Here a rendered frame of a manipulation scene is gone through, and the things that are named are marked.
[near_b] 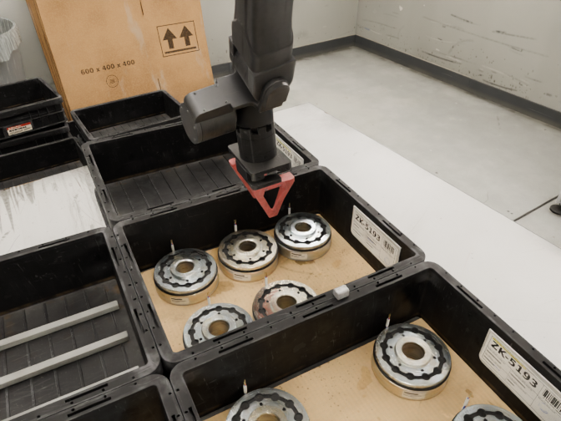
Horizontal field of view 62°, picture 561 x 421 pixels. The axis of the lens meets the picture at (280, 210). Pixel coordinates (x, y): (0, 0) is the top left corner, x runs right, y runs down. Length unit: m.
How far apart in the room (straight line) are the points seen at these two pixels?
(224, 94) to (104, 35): 2.72
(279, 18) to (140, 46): 2.87
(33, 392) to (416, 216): 0.87
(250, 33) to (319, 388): 0.45
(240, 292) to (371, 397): 0.26
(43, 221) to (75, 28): 2.16
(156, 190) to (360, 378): 0.59
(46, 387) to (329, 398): 0.38
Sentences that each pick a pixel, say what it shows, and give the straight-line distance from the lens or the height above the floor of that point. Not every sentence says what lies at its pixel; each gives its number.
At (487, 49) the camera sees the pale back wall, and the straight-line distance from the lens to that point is 3.76.
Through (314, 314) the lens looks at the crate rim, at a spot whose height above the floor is 0.93.
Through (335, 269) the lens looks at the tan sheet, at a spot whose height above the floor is 0.83.
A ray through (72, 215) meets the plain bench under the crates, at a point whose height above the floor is 0.70.
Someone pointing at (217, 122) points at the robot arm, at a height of 1.12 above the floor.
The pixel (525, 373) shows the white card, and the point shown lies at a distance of 0.67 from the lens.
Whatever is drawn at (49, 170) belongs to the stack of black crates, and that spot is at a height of 0.38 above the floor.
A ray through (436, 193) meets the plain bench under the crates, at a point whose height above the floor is 0.70.
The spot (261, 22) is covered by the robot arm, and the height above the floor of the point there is 1.26.
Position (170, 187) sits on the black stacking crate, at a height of 0.83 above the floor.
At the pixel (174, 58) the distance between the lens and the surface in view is 3.46.
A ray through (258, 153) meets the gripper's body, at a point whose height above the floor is 1.06.
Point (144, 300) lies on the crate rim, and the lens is 0.66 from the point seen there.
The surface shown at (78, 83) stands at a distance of 3.30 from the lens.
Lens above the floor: 1.40
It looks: 37 degrees down
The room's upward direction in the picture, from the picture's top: straight up
